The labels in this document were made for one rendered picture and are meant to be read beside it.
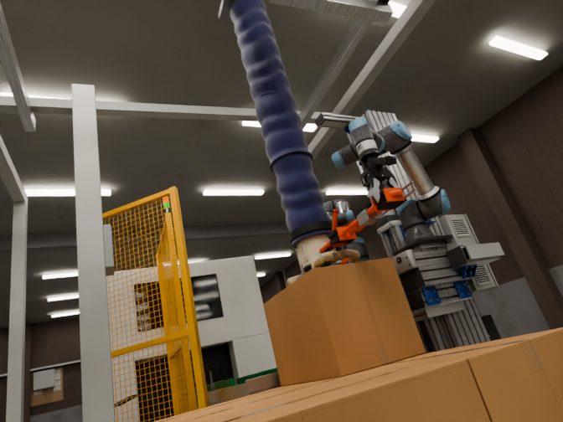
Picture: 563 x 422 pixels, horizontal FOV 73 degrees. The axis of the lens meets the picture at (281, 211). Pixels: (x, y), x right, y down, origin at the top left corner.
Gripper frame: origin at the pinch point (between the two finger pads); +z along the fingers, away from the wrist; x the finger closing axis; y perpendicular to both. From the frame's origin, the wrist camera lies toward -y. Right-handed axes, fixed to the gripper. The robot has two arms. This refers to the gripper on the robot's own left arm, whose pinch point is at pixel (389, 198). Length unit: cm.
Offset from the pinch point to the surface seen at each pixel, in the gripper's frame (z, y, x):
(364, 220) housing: 2.4, 13.0, 3.5
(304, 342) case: 38, 54, 21
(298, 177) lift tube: -39, 50, 4
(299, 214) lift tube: -19, 53, 8
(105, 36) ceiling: -290, 200, 85
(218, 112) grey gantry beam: -217, 220, -21
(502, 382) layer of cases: 60, -28, 14
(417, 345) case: 50, 32, -16
